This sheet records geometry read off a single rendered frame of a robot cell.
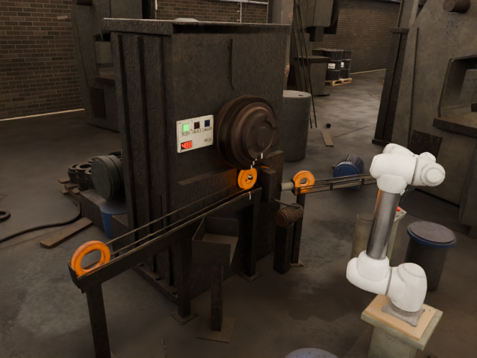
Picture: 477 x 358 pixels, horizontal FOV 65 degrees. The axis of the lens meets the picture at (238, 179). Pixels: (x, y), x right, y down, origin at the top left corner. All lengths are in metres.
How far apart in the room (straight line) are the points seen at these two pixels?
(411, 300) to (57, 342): 1.98
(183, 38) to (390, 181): 1.27
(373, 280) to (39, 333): 1.96
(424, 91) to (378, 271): 2.93
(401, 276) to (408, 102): 2.95
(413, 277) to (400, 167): 0.57
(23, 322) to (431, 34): 4.43
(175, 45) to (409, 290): 1.72
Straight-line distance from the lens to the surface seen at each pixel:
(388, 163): 1.90
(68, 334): 2.65
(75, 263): 1.96
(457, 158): 4.56
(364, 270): 2.12
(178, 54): 2.11
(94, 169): 3.46
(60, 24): 8.21
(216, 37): 2.28
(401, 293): 2.16
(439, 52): 4.62
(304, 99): 5.11
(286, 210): 2.72
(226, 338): 2.46
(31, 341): 2.69
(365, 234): 2.83
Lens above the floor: 1.76
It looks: 23 degrees down
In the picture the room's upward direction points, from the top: 2 degrees clockwise
